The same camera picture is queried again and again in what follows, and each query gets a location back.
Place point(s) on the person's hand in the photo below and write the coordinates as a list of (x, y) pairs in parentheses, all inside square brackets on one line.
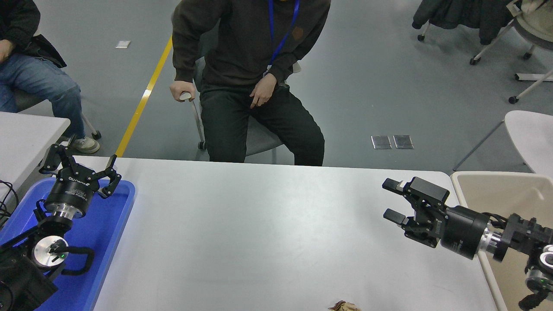
[(4, 51)]

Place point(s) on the white side table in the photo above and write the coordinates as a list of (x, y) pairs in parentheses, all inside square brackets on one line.
[(21, 142)]

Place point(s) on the tan paper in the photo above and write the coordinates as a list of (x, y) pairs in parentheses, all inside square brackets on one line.
[(345, 307)]

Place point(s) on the white office chair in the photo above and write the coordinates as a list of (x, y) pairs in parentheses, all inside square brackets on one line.
[(533, 77), (424, 31), (535, 30)]

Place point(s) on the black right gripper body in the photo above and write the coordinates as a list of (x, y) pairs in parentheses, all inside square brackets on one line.
[(464, 231)]

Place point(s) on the dark jacket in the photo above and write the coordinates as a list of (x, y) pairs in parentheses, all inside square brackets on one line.
[(466, 15)]

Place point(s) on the silver floor outlet plate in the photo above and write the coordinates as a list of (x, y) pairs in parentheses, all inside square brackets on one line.
[(381, 142), (403, 141)]

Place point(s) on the person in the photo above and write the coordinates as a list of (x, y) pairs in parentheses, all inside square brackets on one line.
[(34, 82), (242, 39)]

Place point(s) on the white paper scrap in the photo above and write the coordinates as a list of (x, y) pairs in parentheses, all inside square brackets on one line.
[(123, 44)]

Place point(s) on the blue plastic tray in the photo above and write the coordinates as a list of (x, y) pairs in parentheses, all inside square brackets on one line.
[(108, 224)]

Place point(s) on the large pale plastic bin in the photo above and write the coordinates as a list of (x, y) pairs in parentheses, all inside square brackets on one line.
[(510, 194)]

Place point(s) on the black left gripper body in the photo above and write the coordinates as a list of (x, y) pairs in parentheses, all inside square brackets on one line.
[(71, 190)]

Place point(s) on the person's right hand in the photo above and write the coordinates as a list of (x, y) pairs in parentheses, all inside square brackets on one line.
[(181, 87)]

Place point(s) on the yellow floor tape line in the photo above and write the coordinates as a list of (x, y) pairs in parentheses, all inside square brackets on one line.
[(140, 108)]

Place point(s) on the person's left hand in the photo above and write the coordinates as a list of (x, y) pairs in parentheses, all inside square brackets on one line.
[(262, 90)]

